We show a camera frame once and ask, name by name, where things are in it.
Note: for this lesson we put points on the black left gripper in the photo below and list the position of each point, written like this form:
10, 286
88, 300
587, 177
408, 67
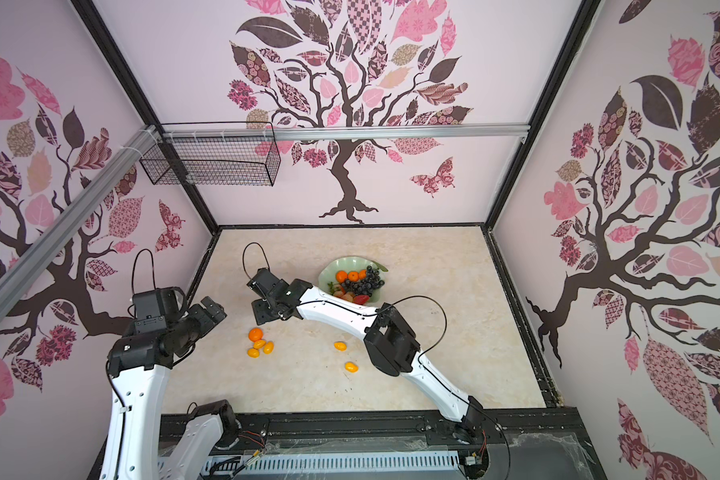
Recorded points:
206, 322

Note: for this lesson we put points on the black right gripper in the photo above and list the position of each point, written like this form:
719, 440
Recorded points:
259, 309

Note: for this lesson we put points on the green scalloped fruit bowl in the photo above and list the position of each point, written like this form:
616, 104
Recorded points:
327, 278

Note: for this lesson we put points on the dark grape bunch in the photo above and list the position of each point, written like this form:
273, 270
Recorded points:
370, 280

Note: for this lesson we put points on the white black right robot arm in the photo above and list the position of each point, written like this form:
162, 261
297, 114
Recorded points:
390, 342

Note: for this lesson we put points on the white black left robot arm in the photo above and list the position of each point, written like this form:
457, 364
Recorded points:
164, 330

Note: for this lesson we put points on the orange mandarin left pile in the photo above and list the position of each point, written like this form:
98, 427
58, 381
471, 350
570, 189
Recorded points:
255, 334

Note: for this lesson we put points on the white vented strip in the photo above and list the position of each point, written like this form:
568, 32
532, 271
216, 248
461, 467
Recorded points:
362, 465

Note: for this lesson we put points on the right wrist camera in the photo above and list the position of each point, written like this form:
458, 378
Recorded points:
267, 285

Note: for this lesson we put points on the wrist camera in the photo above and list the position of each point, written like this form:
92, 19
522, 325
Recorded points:
158, 309
267, 285

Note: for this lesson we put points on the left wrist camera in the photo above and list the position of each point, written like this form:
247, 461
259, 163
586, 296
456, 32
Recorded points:
158, 309

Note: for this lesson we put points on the black wire basket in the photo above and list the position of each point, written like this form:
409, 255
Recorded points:
236, 153

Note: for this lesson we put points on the aluminium rail left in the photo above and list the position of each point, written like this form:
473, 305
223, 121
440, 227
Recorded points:
19, 279

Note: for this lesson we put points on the aluminium rail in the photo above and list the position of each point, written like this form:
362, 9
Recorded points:
19, 279
348, 131

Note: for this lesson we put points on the aluminium rail back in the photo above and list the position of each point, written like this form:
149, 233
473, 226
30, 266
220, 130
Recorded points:
348, 131

